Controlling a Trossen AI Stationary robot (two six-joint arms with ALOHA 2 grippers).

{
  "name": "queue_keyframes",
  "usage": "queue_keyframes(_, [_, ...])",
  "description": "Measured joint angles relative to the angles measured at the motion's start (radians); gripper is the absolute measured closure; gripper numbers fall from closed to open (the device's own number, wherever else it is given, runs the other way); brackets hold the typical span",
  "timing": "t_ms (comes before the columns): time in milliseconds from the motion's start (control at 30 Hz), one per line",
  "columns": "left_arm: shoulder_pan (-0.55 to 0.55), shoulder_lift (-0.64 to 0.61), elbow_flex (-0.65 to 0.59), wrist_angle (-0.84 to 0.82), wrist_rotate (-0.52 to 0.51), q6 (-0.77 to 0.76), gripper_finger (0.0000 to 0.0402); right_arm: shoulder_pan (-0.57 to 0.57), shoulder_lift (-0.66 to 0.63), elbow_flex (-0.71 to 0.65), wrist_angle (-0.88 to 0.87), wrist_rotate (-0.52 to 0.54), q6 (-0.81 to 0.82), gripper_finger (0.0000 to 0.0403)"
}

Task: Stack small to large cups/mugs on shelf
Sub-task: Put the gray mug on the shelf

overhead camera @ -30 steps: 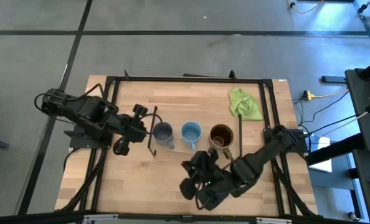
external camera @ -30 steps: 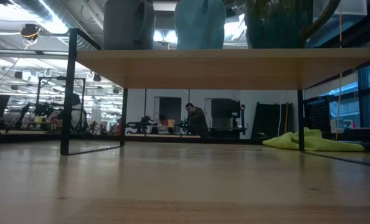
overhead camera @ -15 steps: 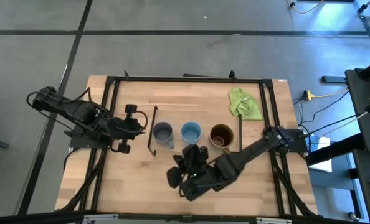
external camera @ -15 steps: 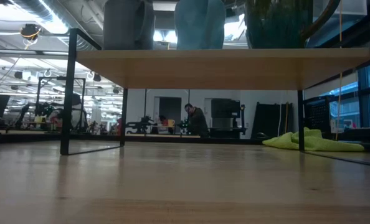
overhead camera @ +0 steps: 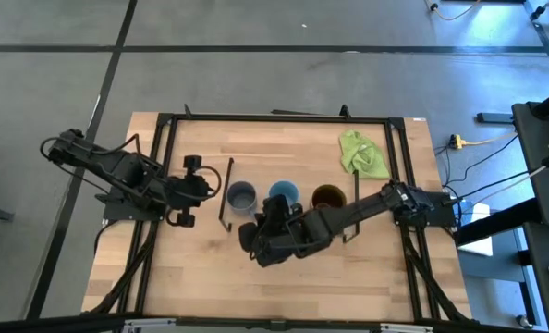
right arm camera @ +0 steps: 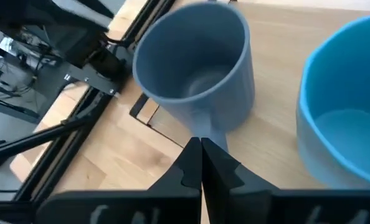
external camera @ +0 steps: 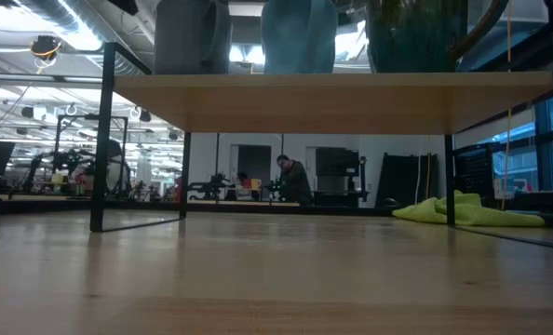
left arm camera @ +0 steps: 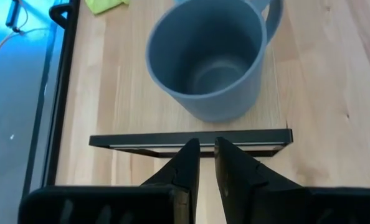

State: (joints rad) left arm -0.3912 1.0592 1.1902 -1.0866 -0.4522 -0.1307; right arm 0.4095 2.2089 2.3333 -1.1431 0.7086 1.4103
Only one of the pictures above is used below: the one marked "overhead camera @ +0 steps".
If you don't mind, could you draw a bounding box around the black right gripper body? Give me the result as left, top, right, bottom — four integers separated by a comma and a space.
254, 216, 306, 269

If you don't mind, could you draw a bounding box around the black looped camera cable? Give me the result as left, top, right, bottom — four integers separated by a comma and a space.
199, 165, 223, 199

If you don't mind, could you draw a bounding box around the black desk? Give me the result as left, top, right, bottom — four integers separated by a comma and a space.
522, 221, 549, 333
511, 82, 549, 230

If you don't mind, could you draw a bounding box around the black extrusion crossbeam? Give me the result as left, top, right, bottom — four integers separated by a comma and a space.
0, 312, 549, 333

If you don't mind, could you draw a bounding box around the black desk foot bar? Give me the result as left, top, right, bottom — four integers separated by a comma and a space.
456, 197, 542, 247

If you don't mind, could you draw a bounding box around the yellow power cable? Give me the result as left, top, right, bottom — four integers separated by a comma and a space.
461, 132, 519, 146

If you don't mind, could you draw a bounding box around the orange floor cable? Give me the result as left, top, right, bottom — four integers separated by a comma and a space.
424, 0, 482, 22

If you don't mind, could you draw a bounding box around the white box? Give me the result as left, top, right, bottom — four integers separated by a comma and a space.
457, 200, 494, 258

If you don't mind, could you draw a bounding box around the dark flat floor bracket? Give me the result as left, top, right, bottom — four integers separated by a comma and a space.
476, 112, 515, 125

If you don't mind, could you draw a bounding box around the grey ceramic mug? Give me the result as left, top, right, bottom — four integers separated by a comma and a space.
226, 180, 259, 216

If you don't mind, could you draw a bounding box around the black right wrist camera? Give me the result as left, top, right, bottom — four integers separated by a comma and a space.
237, 220, 258, 254

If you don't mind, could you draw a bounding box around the wooden shelf with black legs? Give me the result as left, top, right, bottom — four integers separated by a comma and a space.
218, 157, 361, 244

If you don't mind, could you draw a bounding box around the olive brown ceramic mug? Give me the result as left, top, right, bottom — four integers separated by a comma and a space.
311, 183, 348, 210

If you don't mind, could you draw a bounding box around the green microfibre cloth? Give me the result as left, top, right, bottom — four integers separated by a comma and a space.
338, 129, 391, 180

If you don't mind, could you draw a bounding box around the black aluminium table frame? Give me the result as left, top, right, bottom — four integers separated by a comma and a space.
89, 104, 473, 325

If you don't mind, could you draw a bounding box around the blue ceramic mug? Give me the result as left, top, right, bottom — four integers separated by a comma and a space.
268, 179, 301, 207

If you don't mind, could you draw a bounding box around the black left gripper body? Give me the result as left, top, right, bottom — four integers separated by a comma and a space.
165, 174, 211, 212

